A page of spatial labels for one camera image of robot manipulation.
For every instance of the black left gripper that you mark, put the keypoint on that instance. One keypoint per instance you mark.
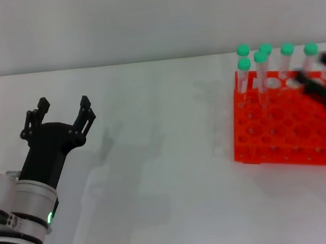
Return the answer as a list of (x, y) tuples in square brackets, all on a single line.
[(44, 151)]

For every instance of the orange plastic test tube rack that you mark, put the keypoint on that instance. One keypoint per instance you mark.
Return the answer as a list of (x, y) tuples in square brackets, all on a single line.
[(283, 131)]

